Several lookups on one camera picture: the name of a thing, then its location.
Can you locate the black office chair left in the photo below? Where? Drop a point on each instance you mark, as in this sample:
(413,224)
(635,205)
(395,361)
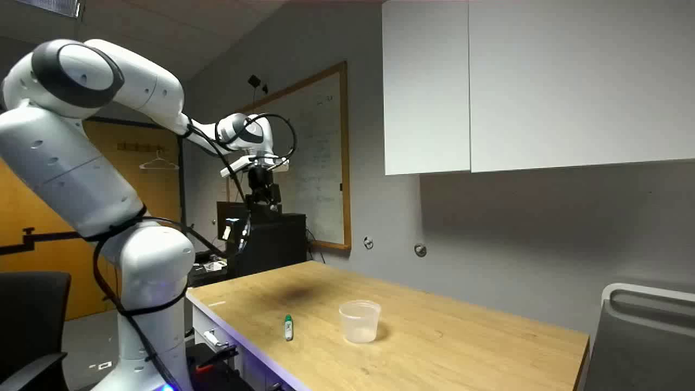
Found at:
(34,311)

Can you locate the wooden door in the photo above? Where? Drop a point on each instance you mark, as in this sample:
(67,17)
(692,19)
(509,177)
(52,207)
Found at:
(81,193)

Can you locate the white wall cabinet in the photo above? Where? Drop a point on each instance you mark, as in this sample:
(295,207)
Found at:
(501,85)

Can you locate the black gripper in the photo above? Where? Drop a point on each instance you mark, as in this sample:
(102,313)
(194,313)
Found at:
(264,190)

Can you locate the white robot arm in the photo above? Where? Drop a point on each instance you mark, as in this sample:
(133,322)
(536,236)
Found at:
(48,93)

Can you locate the wood-framed whiteboard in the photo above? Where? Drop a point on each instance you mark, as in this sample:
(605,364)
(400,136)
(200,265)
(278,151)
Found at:
(316,181)

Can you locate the black monitor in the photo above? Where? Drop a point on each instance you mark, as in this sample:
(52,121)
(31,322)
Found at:
(262,238)

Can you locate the grey green-capped marker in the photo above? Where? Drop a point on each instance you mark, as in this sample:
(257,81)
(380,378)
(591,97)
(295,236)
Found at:
(288,329)

